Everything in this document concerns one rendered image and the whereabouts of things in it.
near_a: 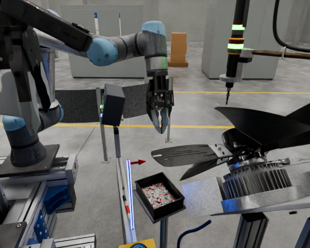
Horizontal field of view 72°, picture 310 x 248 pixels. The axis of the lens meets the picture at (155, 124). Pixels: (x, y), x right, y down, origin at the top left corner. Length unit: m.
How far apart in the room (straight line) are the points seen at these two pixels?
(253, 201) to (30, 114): 0.64
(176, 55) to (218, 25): 2.57
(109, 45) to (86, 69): 6.51
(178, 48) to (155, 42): 8.06
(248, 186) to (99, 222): 1.61
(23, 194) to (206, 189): 0.78
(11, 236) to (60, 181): 0.39
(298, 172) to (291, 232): 1.43
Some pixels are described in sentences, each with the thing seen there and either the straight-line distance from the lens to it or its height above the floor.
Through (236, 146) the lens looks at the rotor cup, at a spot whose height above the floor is 1.21.
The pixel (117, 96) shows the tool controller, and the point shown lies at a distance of 1.25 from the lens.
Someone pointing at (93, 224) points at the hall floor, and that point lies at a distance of 2.16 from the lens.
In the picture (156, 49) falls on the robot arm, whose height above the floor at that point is 1.54.
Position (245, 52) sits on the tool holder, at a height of 1.54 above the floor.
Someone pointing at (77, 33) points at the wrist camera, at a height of 1.61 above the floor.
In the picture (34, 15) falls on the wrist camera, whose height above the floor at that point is 1.63.
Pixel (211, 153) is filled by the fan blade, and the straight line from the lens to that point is 0.80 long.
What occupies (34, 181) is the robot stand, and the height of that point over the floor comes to 0.95.
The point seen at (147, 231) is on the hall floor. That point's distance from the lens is 2.05.
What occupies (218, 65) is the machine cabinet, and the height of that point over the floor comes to 0.43.
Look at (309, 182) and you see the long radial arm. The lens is 0.98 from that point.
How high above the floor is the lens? 1.62
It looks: 26 degrees down
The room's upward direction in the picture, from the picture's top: straight up
